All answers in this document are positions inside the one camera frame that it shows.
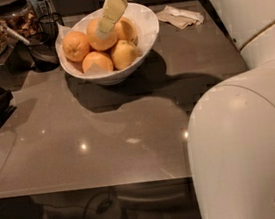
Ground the orange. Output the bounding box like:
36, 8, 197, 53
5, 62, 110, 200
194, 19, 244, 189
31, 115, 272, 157
115, 17, 138, 43
82, 51, 114, 73
110, 40, 138, 70
62, 31, 90, 62
86, 18, 118, 51

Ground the folded beige paper napkin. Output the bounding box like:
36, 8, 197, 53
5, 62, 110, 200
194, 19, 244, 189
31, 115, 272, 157
156, 6, 204, 29

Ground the black wire cup holder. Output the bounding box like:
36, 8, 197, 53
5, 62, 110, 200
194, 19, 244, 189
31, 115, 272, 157
39, 12, 64, 40

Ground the dark glass cup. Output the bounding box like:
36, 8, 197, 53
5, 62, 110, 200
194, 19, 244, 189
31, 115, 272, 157
27, 32, 60, 72

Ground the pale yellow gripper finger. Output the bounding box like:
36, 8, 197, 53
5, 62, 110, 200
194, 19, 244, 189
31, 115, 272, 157
95, 0, 128, 39

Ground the metal stand under jars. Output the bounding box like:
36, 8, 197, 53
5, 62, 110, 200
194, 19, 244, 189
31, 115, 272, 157
0, 42, 34, 91

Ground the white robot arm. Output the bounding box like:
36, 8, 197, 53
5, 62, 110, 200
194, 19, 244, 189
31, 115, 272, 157
187, 0, 275, 219

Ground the white ceramic bowl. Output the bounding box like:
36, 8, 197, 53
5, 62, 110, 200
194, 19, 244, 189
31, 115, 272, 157
68, 2, 159, 86

